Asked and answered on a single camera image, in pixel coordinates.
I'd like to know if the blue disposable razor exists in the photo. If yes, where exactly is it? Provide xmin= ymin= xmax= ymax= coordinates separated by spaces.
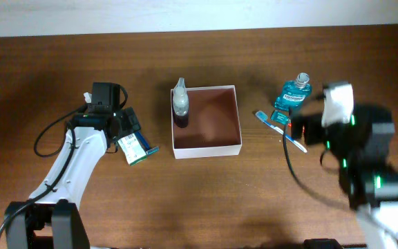
xmin=135 ymin=131 xmax=159 ymax=156

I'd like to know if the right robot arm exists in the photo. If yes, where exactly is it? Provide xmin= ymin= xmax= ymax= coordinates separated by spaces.
xmin=290 ymin=103 xmax=398 ymax=248

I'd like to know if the blue white toothbrush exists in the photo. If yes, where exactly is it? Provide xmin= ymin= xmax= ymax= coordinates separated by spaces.
xmin=255 ymin=111 xmax=307 ymax=153

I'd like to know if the pink cardboard box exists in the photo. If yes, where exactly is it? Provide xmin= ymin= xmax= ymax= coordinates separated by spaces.
xmin=171 ymin=85 xmax=243 ymax=159

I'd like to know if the Colgate toothpaste tube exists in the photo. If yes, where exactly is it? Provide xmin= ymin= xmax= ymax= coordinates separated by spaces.
xmin=271 ymin=110 xmax=290 ymax=126

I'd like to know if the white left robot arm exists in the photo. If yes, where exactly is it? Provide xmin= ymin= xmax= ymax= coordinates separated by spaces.
xmin=0 ymin=82 xmax=141 ymax=248

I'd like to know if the green white soap bar pack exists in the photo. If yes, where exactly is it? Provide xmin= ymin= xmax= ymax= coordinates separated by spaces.
xmin=118 ymin=133 xmax=147 ymax=166

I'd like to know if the blue Listerine mouthwash bottle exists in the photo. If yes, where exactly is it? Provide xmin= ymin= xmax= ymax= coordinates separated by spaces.
xmin=274 ymin=73 xmax=312 ymax=111

